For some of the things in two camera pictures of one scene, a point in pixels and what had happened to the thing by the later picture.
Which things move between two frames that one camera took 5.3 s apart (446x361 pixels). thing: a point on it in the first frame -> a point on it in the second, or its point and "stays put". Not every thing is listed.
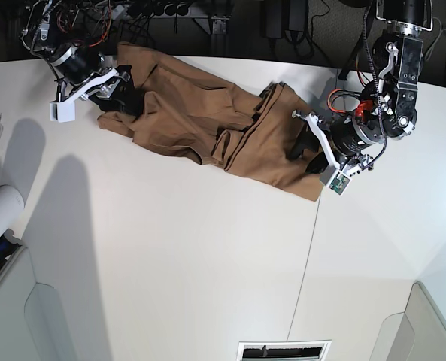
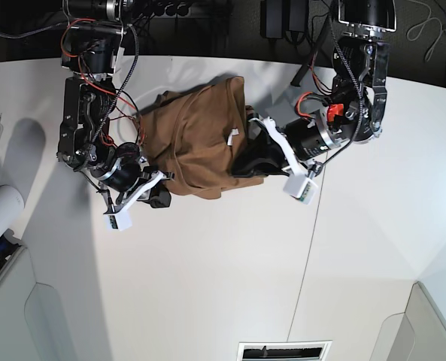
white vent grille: [284, 350] stays put
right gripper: [344, 140] -> [299, 140]
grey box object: [23, 320] stays put
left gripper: [82, 74] -> [124, 180]
